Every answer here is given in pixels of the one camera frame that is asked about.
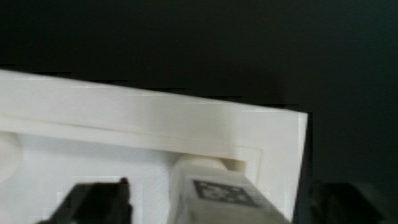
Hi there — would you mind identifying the white square tabletop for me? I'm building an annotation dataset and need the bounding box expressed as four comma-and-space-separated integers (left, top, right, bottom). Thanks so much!
0, 69, 307, 224

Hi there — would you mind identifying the white table leg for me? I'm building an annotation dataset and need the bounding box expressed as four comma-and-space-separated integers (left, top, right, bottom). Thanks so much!
167, 155, 290, 224

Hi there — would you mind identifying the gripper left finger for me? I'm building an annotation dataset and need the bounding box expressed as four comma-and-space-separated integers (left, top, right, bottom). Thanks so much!
37, 178, 133, 224

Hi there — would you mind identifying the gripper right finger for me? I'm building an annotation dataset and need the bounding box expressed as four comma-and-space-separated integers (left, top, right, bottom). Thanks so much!
309, 182, 398, 224

